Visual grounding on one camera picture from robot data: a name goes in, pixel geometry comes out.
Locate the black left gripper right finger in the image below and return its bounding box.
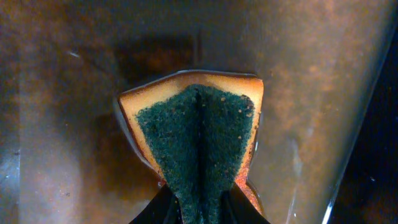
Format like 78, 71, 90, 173
220, 184, 271, 224

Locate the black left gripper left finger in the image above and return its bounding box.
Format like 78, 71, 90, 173
129, 184, 182, 224

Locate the green and yellow sponge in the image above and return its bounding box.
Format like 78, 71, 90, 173
116, 70, 264, 223

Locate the black rectangular water tray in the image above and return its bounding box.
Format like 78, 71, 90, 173
1, 0, 397, 223

